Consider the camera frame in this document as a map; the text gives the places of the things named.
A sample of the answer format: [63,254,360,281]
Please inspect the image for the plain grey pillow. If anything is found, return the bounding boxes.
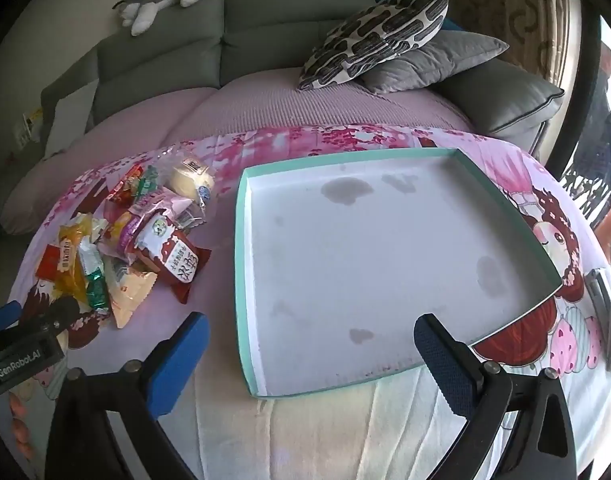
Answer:
[360,30,510,95]

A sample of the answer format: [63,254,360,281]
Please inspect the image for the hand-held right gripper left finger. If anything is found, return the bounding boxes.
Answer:
[44,311,211,480]

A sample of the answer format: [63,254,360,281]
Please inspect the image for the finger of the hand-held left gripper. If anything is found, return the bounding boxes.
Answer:
[0,301,22,335]
[32,296,82,335]

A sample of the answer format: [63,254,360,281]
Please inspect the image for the black vertical post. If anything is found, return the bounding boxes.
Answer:
[579,7,603,171]

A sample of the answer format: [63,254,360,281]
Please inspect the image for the grey sofa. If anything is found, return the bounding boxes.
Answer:
[38,0,566,161]

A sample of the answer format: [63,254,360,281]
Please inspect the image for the black white patterned pillow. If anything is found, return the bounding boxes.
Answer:
[298,0,451,92]

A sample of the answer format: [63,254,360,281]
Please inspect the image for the pile of snack packets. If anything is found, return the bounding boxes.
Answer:
[35,152,218,331]

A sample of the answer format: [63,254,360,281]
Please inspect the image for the pink sofa cover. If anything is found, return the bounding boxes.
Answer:
[0,67,479,233]

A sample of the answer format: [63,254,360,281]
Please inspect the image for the pink printed blanket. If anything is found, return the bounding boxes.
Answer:
[0,125,611,480]

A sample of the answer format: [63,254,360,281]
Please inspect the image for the red white snack packet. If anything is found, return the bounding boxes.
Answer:
[124,214,212,305]

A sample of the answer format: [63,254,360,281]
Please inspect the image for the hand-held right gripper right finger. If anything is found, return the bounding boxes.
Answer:
[414,313,579,480]

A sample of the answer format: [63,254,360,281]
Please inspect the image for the teal shallow cardboard box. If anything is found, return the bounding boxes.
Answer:
[234,147,563,400]

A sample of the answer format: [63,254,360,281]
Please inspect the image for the brown patterned curtain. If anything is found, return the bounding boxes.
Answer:
[500,0,583,86]

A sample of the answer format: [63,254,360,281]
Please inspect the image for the white yellow papers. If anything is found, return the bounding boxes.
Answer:
[15,110,46,148]

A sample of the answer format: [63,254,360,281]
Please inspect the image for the white cushion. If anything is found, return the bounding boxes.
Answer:
[44,80,100,157]

